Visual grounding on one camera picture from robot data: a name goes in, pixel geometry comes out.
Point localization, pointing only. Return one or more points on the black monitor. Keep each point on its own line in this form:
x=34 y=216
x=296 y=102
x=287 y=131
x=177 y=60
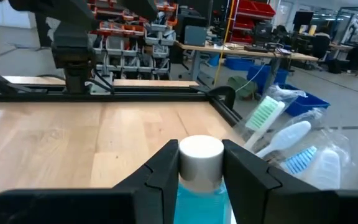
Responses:
x=302 y=20

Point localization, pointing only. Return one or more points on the purple toothbrush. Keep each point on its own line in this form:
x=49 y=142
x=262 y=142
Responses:
x=286 y=137

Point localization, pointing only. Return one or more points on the wooden-top desk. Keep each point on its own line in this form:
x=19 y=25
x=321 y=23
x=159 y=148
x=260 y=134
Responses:
x=244 y=51

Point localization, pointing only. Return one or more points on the blue plastic bin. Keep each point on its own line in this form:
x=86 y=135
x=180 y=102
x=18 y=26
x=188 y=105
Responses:
x=238 y=63
x=306 y=104
x=267 y=76

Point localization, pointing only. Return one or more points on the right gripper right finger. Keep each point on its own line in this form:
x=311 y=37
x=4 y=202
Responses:
x=291 y=205

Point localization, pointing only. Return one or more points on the white cabinet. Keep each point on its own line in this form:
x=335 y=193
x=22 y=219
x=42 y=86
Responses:
x=11 y=14

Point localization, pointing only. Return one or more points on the green bag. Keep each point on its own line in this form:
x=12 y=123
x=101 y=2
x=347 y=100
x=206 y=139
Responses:
x=244 y=87

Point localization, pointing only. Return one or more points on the blue toothbrush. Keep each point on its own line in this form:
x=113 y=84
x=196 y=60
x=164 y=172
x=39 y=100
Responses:
x=300 y=160

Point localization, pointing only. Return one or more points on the metal rack with bins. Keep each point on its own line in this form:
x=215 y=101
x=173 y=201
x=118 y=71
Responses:
x=126 y=46

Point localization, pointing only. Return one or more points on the person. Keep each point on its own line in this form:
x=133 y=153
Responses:
x=321 y=42

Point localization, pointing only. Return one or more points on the black-framed robot enclosure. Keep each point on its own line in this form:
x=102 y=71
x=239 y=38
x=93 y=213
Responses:
x=353 y=18

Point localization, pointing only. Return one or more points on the green toothbrush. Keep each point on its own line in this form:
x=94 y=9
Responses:
x=264 y=113

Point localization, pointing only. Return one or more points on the red shelving unit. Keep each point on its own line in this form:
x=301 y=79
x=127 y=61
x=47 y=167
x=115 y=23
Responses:
x=250 y=12

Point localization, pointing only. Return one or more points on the grey box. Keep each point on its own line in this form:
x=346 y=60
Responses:
x=195 y=35

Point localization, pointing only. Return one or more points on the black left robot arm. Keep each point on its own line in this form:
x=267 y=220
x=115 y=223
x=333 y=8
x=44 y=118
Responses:
x=73 y=46

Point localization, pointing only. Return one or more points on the clear plastic bag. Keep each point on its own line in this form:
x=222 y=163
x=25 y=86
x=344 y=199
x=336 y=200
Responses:
x=348 y=146

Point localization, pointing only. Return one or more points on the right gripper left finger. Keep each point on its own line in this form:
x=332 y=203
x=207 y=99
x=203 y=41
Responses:
x=104 y=205

